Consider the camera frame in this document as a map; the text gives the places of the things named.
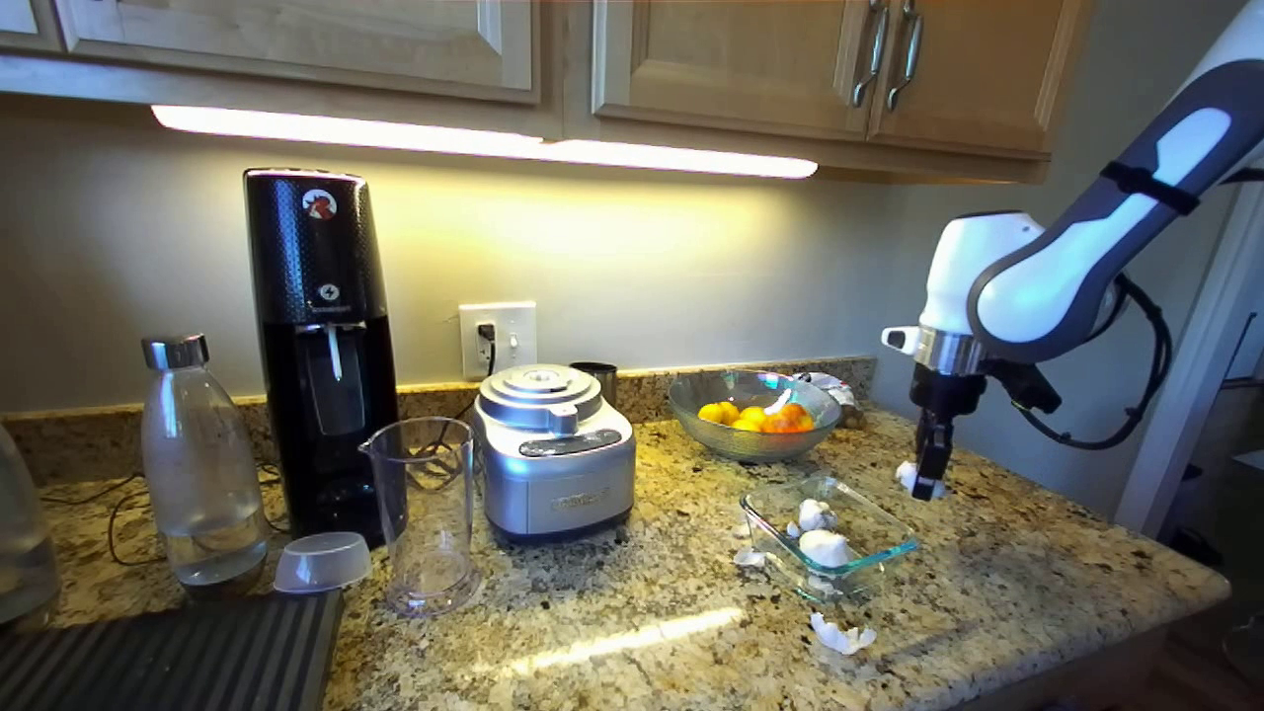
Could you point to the yellow fruit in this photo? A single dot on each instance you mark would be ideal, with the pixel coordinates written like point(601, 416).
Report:
point(722, 412)

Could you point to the clear square glass dish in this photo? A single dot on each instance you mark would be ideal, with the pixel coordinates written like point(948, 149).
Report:
point(888, 554)

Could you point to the blue white snack bag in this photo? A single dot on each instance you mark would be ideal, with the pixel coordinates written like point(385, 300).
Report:
point(830, 387)

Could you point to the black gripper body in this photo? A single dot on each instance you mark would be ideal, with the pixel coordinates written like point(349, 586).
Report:
point(948, 393)

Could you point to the dark ribbed drying mat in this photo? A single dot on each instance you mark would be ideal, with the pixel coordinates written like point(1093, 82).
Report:
point(158, 659)

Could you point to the silver food processor base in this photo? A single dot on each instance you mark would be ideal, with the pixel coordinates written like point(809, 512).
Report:
point(555, 458)

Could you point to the red yellow apple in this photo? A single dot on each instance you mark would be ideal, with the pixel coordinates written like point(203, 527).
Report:
point(792, 422)

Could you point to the teal and white small object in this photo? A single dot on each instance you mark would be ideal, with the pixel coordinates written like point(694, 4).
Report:
point(839, 637)

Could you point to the under-cabinet light strip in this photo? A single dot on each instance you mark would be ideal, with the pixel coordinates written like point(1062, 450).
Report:
point(488, 144)

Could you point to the white garlic bulb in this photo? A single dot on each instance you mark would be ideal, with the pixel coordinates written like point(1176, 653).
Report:
point(826, 545)

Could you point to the white wall outlet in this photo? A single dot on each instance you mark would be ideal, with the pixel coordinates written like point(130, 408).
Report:
point(501, 336)

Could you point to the black cup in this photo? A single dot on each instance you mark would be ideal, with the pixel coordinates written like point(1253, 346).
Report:
point(594, 377)

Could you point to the black soda maker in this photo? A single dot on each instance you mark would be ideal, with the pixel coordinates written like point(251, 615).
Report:
point(323, 357)

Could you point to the white round lid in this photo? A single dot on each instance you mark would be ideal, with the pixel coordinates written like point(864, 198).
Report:
point(323, 561)

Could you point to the wooden wall cabinet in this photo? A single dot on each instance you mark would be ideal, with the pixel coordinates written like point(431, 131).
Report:
point(714, 65)

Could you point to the clear drinking glass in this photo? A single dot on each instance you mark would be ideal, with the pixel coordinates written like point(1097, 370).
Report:
point(419, 527)

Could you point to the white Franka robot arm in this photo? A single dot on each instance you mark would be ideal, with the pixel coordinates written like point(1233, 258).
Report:
point(1041, 281)

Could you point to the clear glass vessel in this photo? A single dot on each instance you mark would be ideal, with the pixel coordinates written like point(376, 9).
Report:
point(22, 539)

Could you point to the clear bottle with metal cap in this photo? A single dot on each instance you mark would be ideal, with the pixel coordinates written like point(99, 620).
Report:
point(203, 477)

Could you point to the round glass fruit bowl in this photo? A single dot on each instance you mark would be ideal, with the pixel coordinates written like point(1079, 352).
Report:
point(714, 439)

